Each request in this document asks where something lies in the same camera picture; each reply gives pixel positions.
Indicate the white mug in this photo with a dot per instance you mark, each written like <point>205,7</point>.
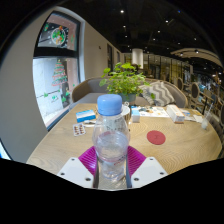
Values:
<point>126,113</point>

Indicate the beige curved sofa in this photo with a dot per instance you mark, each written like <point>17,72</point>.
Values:
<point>87,90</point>

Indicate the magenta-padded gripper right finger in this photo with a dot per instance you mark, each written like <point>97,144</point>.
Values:
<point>148,171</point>

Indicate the pill blister pack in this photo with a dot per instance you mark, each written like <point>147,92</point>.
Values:
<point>79,129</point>

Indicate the clear blue-capped water bottle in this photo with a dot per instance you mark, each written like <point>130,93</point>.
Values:
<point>111,140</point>

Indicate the white round column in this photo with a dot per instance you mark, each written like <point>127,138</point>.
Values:
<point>137,58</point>

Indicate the clear plastic cup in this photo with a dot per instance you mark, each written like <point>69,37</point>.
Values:
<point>205,121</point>

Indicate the green potted plant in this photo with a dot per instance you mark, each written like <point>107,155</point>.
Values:
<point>125,81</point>

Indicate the white tissue box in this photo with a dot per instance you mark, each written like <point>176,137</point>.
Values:
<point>175,113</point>

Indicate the flat round red coaster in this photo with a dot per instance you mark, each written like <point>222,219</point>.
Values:
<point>156,137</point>

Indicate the white leaflets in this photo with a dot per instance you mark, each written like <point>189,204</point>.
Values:
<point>193,115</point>

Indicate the grey zigzag striped cushion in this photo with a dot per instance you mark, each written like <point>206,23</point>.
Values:
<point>160,93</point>

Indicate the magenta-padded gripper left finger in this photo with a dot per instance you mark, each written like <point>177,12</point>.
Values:
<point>75,171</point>

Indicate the window with festive stickers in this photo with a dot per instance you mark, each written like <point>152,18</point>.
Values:
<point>56,76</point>

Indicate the group of dining chairs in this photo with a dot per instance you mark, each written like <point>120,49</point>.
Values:
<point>196,93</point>

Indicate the group of ceiling lights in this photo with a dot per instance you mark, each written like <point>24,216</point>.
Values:
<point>156,23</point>

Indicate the small blue and white box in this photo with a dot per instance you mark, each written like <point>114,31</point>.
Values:
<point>135,115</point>

